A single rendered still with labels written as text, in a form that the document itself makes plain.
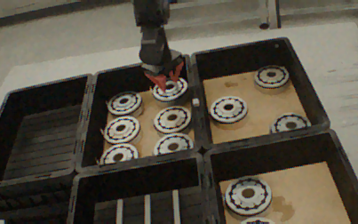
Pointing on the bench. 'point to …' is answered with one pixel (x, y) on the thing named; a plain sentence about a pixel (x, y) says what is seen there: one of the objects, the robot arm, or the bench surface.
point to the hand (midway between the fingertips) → (169, 84)
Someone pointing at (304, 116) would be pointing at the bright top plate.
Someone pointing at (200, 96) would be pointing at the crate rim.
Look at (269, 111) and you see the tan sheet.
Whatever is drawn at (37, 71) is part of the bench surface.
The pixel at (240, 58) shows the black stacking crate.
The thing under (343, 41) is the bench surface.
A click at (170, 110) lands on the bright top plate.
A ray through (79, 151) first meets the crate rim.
